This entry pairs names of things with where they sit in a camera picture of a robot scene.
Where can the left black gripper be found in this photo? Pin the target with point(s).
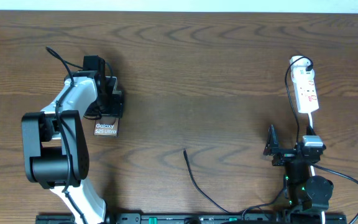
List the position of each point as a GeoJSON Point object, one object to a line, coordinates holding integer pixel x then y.
{"type": "Point", "coordinates": [115, 109]}

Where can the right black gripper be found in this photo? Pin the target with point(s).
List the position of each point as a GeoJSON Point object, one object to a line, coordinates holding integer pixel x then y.
{"type": "Point", "coordinates": [272, 149]}

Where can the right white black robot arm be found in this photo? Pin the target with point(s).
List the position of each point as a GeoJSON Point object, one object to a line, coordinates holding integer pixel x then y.
{"type": "Point", "coordinates": [309, 193]}

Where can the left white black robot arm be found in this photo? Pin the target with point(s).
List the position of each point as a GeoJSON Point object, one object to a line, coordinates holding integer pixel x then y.
{"type": "Point", "coordinates": [55, 151]}

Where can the white power strip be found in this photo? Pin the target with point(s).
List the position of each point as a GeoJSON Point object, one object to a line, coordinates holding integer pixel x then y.
{"type": "Point", "coordinates": [302, 76]}

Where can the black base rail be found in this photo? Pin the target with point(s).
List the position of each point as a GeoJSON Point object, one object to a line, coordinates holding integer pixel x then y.
{"type": "Point", "coordinates": [136, 218]}

